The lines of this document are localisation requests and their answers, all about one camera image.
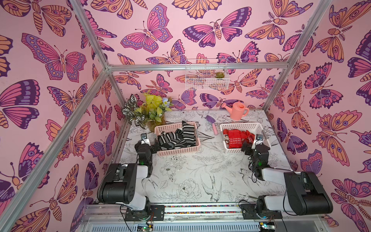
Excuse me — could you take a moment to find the red snowflake bird sock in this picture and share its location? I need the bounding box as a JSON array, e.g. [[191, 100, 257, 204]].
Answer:
[[244, 130, 256, 144]]

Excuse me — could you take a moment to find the black grey striped sock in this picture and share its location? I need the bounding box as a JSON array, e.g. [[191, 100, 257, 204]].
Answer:
[[157, 132, 185, 151]]

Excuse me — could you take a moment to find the red patterned sock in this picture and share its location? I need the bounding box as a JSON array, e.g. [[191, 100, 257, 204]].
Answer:
[[223, 129, 246, 149]]

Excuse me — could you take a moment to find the black white striped sock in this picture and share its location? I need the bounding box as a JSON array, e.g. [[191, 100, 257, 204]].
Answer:
[[182, 121, 196, 147]]

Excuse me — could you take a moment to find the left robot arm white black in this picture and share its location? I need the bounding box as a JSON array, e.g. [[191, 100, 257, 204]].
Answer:
[[97, 141, 160, 221]]

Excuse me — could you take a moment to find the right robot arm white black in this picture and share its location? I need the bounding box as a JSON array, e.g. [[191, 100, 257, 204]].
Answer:
[[242, 142, 333, 218]]

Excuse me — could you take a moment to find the white plastic basket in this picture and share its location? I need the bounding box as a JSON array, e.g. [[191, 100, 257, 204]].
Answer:
[[219, 122, 271, 154]]

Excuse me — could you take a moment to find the pink plastic basket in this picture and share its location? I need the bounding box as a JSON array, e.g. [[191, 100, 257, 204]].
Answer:
[[155, 121, 201, 157]]

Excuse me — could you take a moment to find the artificial plant bouquet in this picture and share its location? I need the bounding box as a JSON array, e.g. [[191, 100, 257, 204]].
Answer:
[[121, 93, 174, 132]]

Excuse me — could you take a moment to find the pink watering can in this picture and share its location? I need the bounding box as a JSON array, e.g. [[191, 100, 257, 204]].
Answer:
[[221, 102, 250, 121]]

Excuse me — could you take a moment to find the purple pink garden trowel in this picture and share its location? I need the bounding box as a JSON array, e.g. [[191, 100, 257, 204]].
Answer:
[[206, 115, 218, 135]]

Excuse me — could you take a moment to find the small green succulent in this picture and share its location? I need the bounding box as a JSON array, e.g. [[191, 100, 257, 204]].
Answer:
[[214, 72, 225, 79]]

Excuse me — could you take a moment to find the white wire wall basket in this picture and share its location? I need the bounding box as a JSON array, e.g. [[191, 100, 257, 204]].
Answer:
[[184, 59, 230, 91]]

